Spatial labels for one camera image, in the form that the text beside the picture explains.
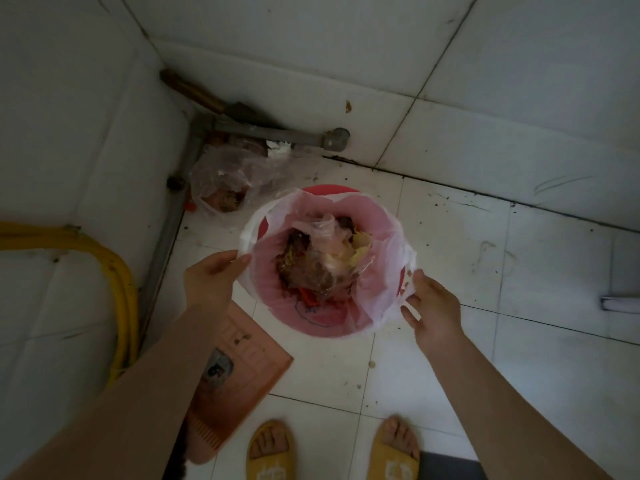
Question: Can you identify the person's right hand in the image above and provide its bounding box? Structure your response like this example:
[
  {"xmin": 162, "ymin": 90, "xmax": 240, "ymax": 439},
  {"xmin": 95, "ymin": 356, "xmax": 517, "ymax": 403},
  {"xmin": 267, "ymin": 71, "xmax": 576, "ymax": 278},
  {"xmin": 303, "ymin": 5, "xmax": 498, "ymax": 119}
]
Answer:
[{"xmin": 400, "ymin": 269, "xmax": 465, "ymax": 356}]

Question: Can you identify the person's left hand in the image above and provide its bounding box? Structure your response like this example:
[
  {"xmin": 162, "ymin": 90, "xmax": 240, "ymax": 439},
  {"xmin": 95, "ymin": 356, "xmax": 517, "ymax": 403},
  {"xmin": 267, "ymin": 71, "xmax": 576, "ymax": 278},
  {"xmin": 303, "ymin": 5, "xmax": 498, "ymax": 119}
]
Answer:
[{"xmin": 183, "ymin": 250, "xmax": 252, "ymax": 315}]

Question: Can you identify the white plastic bin bag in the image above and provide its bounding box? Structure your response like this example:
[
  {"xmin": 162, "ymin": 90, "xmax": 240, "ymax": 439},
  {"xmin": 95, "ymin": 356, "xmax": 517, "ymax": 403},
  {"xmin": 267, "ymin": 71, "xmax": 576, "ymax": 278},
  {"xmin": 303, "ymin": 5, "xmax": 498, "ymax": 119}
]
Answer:
[{"xmin": 237, "ymin": 187, "xmax": 417, "ymax": 340}]

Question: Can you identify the person's left forearm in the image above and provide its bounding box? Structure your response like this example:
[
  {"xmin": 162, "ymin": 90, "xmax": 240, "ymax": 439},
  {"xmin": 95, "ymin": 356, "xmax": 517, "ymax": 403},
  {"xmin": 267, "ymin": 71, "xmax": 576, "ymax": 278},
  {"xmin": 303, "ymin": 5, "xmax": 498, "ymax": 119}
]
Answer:
[{"xmin": 5, "ymin": 304, "xmax": 232, "ymax": 480}]

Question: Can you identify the person's right forearm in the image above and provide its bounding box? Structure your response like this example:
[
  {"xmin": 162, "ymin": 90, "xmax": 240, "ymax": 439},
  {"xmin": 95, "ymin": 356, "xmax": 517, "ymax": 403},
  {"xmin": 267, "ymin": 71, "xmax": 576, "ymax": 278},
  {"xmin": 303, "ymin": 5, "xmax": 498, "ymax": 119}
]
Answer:
[{"xmin": 427, "ymin": 331, "xmax": 615, "ymax": 480}]

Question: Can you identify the grey vertical pipe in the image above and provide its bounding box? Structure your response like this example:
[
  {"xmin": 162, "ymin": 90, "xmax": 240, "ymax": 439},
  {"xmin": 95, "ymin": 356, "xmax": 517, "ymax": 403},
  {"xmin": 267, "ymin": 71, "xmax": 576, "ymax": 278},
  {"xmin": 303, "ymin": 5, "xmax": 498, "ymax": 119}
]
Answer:
[{"xmin": 137, "ymin": 115, "xmax": 213, "ymax": 345}]

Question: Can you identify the clear plastic bag with scraps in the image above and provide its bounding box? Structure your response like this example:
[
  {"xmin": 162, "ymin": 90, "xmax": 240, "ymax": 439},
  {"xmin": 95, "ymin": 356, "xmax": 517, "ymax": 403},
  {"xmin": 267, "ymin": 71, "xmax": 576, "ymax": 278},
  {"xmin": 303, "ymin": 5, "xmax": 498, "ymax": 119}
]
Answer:
[{"xmin": 190, "ymin": 144, "xmax": 301, "ymax": 216}]

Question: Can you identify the red plastic trash bin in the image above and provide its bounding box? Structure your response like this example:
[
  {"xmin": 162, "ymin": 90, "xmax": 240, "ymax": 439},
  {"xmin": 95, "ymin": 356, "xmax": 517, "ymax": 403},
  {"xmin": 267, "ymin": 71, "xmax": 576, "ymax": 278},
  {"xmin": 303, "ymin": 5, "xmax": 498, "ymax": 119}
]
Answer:
[{"xmin": 248, "ymin": 184, "xmax": 401, "ymax": 340}]

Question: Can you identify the food waste garbage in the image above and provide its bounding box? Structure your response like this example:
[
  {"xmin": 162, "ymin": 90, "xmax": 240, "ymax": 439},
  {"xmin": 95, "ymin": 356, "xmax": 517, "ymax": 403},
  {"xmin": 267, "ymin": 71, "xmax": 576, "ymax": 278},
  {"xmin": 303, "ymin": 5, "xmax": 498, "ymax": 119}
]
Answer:
[{"xmin": 274, "ymin": 215, "xmax": 377, "ymax": 309}]

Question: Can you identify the orange plastic dustpan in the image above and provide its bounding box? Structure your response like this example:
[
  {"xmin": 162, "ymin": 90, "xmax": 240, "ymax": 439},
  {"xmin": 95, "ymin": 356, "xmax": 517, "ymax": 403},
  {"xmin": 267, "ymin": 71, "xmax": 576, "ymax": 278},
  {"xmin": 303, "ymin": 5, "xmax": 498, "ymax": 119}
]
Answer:
[{"xmin": 184, "ymin": 301, "xmax": 294, "ymax": 466}]

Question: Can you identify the person's right foot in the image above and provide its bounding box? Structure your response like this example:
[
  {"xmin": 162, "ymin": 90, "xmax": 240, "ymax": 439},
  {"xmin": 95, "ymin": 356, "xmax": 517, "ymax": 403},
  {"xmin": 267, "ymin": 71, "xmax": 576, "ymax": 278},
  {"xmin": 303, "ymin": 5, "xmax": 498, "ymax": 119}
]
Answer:
[{"xmin": 382, "ymin": 416, "xmax": 420, "ymax": 460}]

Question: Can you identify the person's foot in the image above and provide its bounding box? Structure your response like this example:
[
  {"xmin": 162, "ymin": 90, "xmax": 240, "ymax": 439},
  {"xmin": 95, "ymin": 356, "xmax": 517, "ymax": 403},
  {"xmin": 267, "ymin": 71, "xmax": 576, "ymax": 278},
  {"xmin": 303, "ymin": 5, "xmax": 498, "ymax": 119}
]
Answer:
[
  {"xmin": 382, "ymin": 416, "xmax": 420, "ymax": 460},
  {"xmin": 250, "ymin": 422, "xmax": 293, "ymax": 460}
]

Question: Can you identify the grey horizontal pipe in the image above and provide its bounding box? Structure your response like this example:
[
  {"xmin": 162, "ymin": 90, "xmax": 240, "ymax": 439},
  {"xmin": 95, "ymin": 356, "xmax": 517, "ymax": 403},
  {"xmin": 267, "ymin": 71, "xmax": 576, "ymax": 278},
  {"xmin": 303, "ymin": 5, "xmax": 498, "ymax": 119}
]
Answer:
[{"xmin": 214, "ymin": 117, "xmax": 351, "ymax": 153}]

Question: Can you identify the yellow slipper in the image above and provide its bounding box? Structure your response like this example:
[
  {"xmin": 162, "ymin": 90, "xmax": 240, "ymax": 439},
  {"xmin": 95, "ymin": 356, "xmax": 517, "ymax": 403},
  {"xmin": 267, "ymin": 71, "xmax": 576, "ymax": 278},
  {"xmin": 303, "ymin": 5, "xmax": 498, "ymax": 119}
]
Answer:
[
  {"xmin": 367, "ymin": 416, "xmax": 421, "ymax": 480},
  {"xmin": 245, "ymin": 420, "xmax": 297, "ymax": 480}
]

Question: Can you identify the dark grey mat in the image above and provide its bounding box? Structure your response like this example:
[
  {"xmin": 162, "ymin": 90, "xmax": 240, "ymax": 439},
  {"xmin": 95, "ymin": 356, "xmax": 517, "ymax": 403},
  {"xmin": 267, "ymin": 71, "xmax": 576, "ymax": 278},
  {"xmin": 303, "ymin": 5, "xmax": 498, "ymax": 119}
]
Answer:
[{"xmin": 417, "ymin": 451, "xmax": 488, "ymax": 480}]

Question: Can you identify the rusty brown pipe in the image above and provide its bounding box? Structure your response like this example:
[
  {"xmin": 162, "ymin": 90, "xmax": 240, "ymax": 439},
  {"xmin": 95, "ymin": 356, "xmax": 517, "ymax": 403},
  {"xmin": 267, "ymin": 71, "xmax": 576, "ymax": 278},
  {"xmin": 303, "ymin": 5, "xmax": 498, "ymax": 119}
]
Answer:
[{"xmin": 159, "ymin": 69, "xmax": 263, "ymax": 126}]

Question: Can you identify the person's left foot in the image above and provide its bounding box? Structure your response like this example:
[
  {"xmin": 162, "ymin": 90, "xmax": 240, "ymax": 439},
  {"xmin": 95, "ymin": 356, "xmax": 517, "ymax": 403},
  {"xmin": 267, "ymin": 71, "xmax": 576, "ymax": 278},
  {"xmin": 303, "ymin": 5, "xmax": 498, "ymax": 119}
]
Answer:
[{"xmin": 250, "ymin": 422, "xmax": 293, "ymax": 460}]

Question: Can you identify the white tube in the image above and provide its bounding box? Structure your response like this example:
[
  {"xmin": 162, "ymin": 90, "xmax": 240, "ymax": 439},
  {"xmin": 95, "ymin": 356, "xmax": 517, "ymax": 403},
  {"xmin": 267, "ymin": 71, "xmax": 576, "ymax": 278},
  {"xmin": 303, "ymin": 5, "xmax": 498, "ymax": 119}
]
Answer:
[{"xmin": 601, "ymin": 295, "xmax": 640, "ymax": 315}]

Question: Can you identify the yellow hose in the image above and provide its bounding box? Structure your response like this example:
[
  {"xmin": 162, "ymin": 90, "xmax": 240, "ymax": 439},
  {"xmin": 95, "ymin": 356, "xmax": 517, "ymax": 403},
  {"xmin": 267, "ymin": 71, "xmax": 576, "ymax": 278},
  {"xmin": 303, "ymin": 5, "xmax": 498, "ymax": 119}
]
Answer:
[{"xmin": 0, "ymin": 222, "xmax": 140, "ymax": 388}]

